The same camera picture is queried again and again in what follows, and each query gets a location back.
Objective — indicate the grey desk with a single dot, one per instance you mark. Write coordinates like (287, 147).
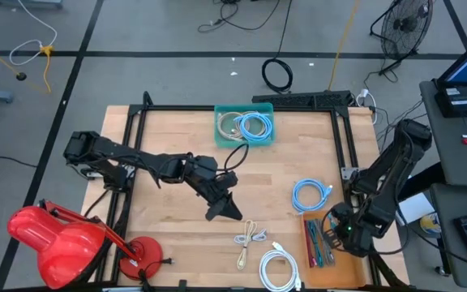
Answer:
(452, 162)

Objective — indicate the white power adapter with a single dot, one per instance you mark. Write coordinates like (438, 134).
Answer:
(364, 93)

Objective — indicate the small black computer box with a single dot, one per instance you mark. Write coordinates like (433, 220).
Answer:
(458, 101)

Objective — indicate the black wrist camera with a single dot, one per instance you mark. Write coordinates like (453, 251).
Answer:
(342, 213)
(227, 180)

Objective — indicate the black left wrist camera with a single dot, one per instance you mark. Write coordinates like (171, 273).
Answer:
(227, 180)

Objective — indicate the black floor fan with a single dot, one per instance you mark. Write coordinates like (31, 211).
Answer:
(405, 24)

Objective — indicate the green translucent plastic bin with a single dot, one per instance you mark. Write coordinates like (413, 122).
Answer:
(270, 109)

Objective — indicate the black floor puck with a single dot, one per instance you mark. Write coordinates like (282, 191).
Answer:
(21, 76)

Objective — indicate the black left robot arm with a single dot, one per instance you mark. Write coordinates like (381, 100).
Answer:
(136, 160)

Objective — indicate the white paper sheet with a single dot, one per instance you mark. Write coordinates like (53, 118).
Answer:
(418, 209)

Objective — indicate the red desk lamp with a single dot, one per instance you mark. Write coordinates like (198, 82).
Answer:
(55, 243)

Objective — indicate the red tool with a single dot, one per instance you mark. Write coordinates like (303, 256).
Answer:
(309, 247)

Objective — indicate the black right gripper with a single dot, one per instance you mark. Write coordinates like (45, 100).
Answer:
(357, 239)

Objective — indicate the dark desk with keyboard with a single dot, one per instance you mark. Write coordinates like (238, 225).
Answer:
(444, 251)

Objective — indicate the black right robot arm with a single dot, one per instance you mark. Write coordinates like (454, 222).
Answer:
(395, 170)

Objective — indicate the black metal table frame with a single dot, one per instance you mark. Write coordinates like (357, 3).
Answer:
(176, 107)

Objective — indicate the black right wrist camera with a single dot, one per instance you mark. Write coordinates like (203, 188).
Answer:
(342, 213)

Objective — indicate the round printed disc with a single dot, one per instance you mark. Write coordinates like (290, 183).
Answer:
(431, 224)

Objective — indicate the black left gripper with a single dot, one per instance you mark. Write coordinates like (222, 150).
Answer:
(205, 178)

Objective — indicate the orange translucent plastic bin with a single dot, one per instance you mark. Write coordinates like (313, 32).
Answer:
(347, 271)

